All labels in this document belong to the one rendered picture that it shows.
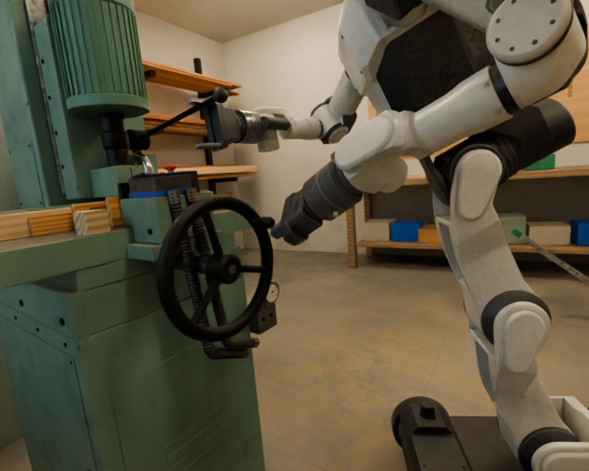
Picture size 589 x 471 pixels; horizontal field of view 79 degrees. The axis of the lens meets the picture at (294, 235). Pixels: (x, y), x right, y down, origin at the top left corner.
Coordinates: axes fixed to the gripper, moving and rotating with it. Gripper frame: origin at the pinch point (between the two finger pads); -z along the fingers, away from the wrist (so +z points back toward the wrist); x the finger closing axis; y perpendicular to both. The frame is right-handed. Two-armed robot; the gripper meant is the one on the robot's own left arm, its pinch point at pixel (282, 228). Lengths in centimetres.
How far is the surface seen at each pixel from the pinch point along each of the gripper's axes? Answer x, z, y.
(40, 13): 40, -23, 66
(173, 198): -1.2, -8.7, 20.4
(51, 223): -3.6, -33.0, 36.4
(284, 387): 11, -92, -75
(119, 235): -6.2, -21.2, 24.5
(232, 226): 14.4, -22.8, 1.8
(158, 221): -5.4, -11.7, 20.5
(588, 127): 242, 66, -229
